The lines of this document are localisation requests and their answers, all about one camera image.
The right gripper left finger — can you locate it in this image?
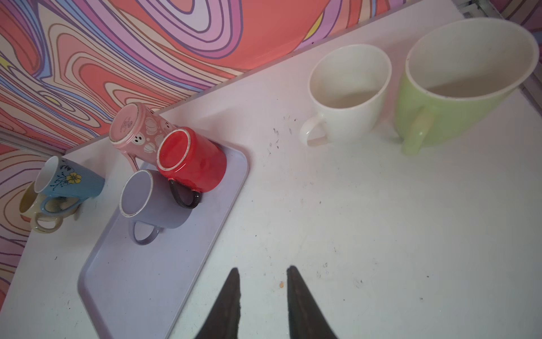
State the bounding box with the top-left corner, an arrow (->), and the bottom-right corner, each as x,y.
195,268 -> 241,339

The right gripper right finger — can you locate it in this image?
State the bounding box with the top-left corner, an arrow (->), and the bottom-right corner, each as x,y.
287,266 -> 337,339

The purple grey mug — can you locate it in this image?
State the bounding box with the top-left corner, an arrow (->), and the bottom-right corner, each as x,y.
119,169 -> 193,246

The blue textured mug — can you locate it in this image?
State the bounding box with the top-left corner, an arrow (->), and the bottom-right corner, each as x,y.
34,156 -> 105,216

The beige speckled mug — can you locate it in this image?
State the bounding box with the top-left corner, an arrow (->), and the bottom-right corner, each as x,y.
19,182 -> 79,234

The white mug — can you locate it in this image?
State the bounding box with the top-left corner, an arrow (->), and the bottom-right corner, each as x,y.
299,45 -> 392,147

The light green mug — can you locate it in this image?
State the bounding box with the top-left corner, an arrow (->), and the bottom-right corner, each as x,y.
395,18 -> 539,155

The red mug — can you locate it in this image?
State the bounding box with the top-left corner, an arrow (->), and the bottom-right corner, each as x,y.
157,127 -> 227,209

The pink mug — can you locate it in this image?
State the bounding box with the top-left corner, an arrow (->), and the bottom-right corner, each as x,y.
109,103 -> 176,172

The lilac plastic tray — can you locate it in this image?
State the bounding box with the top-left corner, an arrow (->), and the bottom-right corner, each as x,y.
78,144 -> 249,338

